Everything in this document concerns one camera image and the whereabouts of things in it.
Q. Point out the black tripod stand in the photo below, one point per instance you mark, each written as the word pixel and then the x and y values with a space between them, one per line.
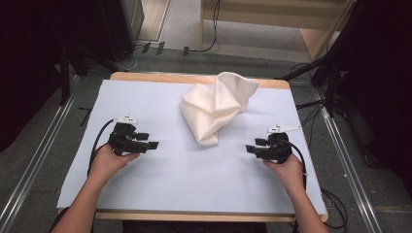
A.
pixel 304 69

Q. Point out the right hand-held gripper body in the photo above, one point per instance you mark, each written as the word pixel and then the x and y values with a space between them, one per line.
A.
pixel 278 149

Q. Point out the person's right hand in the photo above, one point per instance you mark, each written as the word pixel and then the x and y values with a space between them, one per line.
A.
pixel 290 174

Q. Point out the wooden table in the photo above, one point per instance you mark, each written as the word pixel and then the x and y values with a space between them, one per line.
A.
pixel 155 76

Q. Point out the black cabinet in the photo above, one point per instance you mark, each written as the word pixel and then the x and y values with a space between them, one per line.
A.
pixel 120 26

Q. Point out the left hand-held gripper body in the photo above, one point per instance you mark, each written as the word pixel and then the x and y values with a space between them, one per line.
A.
pixel 124 142

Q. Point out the person's left hand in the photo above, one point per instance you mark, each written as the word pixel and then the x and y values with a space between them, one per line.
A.
pixel 107 165

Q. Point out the white towel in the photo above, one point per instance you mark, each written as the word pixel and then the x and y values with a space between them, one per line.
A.
pixel 213 106

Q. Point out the light wooden shelf unit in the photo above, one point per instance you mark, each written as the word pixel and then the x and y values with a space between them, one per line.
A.
pixel 311 39

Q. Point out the white table mat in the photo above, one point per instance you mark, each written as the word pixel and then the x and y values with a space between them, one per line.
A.
pixel 194 181

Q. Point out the aluminium floor rail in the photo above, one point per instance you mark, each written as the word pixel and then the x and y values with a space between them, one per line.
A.
pixel 348 168
pixel 35 152

